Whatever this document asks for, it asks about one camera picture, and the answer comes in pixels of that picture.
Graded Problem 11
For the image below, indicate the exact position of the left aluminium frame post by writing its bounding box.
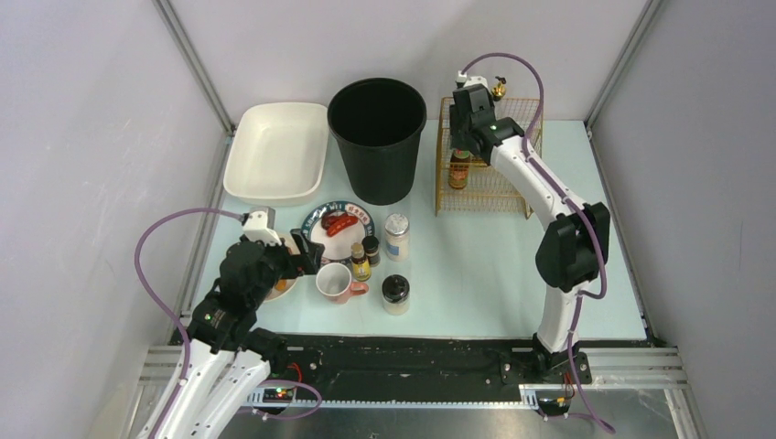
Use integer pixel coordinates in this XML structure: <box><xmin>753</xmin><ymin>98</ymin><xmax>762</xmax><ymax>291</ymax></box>
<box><xmin>152</xmin><ymin>0</ymin><xmax>236</xmax><ymax>135</ymax></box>

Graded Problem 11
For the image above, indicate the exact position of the black plastic bucket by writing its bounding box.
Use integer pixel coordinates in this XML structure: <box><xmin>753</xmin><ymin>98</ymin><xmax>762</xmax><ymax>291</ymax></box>
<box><xmin>328</xmin><ymin>78</ymin><xmax>427</xmax><ymax>206</ymax></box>

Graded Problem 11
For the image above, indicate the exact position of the green rimmed white plate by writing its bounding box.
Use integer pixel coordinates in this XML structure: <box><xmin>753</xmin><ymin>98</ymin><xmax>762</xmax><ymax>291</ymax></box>
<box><xmin>301</xmin><ymin>200</ymin><xmax>375</xmax><ymax>263</ymax></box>

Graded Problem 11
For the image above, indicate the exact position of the white rectangular basin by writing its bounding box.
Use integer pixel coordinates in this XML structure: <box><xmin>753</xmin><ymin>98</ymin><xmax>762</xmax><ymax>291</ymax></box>
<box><xmin>222</xmin><ymin>102</ymin><xmax>329</xmax><ymax>207</ymax></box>

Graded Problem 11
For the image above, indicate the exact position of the black lid spice jar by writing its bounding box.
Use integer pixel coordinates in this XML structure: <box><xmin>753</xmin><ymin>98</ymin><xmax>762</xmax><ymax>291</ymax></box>
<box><xmin>381</xmin><ymin>274</ymin><xmax>410</xmax><ymax>316</ymax></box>

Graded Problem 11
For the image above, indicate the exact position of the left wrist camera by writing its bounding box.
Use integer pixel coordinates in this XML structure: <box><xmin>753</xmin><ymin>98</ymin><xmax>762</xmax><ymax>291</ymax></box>
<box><xmin>240</xmin><ymin>206</ymin><xmax>283</xmax><ymax>246</ymax></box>

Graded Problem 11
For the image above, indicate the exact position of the red sausage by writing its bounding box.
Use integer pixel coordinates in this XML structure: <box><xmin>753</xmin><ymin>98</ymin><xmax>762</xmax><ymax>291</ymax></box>
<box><xmin>326</xmin><ymin>215</ymin><xmax>360</xmax><ymax>237</ymax></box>

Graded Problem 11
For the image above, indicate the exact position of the purple cable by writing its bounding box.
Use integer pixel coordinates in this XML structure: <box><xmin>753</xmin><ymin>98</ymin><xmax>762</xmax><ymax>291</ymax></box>
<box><xmin>460</xmin><ymin>51</ymin><xmax>617</xmax><ymax>436</ymax></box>
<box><xmin>134</xmin><ymin>208</ymin><xmax>245</xmax><ymax>439</ymax></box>

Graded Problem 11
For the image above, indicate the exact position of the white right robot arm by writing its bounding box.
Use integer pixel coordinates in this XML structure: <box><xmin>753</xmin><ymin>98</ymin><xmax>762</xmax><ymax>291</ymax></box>
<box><xmin>449</xmin><ymin>83</ymin><xmax>610</xmax><ymax>371</ymax></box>

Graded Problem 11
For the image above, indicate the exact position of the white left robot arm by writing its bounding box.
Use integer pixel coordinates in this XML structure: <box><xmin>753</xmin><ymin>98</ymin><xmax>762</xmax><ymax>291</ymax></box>
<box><xmin>139</xmin><ymin>229</ymin><xmax>325</xmax><ymax>438</ymax></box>

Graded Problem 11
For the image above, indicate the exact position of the cream round plate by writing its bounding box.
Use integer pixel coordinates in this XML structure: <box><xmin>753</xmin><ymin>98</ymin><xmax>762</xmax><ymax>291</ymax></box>
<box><xmin>264</xmin><ymin>233</ymin><xmax>299</xmax><ymax>303</ymax></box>

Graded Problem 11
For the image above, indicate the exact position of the pink white mug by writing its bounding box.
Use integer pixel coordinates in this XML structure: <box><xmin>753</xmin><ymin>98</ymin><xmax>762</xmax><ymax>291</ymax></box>
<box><xmin>315</xmin><ymin>262</ymin><xmax>370</xmax><ymax>305</ymax></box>

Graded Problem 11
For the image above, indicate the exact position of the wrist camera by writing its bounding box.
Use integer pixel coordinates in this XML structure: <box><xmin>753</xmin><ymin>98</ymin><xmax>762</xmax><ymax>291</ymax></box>
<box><xmin>455</xmin><ymin>70</ymin><xmax>489</xmax><ymax>89</ymax></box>
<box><xmin>240</xmin><ymin>206</ymin><xmax>283</xmax><ymax>246</ymax></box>

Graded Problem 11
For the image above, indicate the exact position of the black cap small bottle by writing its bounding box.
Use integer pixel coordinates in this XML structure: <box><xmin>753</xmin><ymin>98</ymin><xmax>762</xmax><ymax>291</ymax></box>
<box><xmin>361</xmin><ymin>235</ymin><xmax>381</xmax><ymax>267</ymax></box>

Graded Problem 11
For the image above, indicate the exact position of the right aluminium frame post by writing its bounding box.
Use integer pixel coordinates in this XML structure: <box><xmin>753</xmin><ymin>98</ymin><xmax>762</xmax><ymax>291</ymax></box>
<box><xmin>584</xmin><ymin>0</ymin><xmax>667</xmax><ymax>137</ymax></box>

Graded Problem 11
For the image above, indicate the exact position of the clear glass oil bottle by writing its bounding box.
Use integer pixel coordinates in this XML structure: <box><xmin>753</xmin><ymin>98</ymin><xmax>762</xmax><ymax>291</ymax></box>
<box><xmin>491</xmin><ymin>76</ymin><xmax>507</xmax><ymax>102</ymax></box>

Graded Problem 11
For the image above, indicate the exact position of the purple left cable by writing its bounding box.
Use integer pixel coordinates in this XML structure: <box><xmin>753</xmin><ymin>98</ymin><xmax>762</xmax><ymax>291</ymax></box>
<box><xmin>134</xmin><ymin>208</ymin><xmax>245</xmax><ymax>439</ymax></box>

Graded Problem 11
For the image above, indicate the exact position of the dark red octopus tentacle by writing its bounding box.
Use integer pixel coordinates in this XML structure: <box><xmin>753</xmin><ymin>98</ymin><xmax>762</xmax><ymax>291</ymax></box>
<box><xmin>320</xmin><ymin>210</ymin><xmax>347</xmax><ymax>230</ymax></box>

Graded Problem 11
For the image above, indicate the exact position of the yellow label small bottle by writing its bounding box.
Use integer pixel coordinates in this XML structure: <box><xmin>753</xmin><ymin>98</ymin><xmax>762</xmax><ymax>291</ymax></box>
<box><xmin>350</xmin><ymin>242</ymin><xmax>372</xmax><ymax>282</ymax></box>

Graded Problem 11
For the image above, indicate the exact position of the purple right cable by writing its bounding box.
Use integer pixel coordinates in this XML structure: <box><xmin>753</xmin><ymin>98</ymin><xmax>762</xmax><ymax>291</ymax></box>
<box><xmin>460</xmin><ymin>51</ymin><xmax>617</xmax><ymax>436</ymax></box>

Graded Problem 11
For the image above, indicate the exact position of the silver lid pepper jar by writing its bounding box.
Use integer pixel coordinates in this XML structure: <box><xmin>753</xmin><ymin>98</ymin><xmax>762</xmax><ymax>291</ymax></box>
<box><xmin>384</xmin><ymin>213</ymin><xmax>410</xmax><ymax>262</ymax></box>

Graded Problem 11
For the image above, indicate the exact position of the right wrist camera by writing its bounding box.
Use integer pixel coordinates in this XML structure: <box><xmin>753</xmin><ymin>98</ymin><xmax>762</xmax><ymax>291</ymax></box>
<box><xmin>455</xmin><ymin>70</ymin><xmax>489</xmax><ymax>89</ymax></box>

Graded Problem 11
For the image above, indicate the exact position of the gold wire rack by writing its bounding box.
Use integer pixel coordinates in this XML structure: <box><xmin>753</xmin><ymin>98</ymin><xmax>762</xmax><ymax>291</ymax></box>
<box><xmin>435</xmin><ymin>97</ymin><xmax>533</xmax><ymax>219</ymax></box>

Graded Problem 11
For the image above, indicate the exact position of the aluminium frame post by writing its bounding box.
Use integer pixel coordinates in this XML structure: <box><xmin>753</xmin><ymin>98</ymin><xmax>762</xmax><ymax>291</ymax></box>
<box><xmin>152</xmin><ymin>0</ymin><xmax>236</xmax><ymax>135</ymax></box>
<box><xmin>584</xmin><ymin>0</ymin><xmax>667</xmax><ymax>137</ymax></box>

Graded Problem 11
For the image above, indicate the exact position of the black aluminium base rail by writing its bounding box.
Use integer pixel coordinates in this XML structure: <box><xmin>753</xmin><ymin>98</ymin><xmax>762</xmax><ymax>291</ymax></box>
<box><xmin>255</xmin><ymin>332</ymin><xmax>689</xmax><ymax>407</ymax></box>

